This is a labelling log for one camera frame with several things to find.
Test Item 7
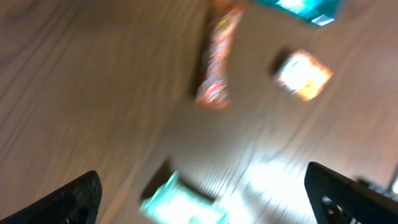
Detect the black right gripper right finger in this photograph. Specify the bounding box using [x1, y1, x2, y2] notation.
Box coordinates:
[304, 162, 397, 223]

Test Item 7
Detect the pale green wipes pack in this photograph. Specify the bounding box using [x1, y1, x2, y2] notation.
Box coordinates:
[140, 171, 229, 224]

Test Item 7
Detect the small orange juice carton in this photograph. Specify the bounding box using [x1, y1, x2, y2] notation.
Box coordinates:
[274, 49, 333, 101]

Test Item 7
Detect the teal mouthwash bottle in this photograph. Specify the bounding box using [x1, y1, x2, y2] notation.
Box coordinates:
[255, 0, 343, 27]

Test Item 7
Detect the red brown snack packet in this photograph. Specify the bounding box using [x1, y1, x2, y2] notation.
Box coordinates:
[195, 1, 245, 110]

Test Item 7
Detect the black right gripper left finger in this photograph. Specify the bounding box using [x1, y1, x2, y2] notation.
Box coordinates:
[1, 170, 103, 224]

